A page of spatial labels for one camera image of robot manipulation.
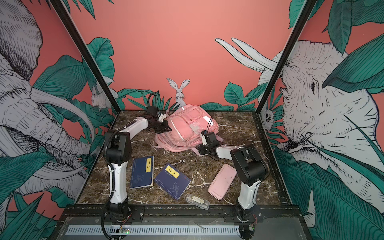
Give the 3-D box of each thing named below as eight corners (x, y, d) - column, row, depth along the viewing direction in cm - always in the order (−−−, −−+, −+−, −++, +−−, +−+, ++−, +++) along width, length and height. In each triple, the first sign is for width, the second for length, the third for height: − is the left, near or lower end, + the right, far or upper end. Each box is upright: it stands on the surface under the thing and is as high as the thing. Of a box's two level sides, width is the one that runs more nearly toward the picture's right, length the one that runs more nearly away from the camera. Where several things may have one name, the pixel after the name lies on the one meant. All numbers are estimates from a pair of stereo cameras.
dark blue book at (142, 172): (130, 189, 84) (129, 188, 82) (134, 160, 95) (132, 158, 93) (153, 185, 85) (152, 184, 83) (154, 157, 96) (153, 155, 95)
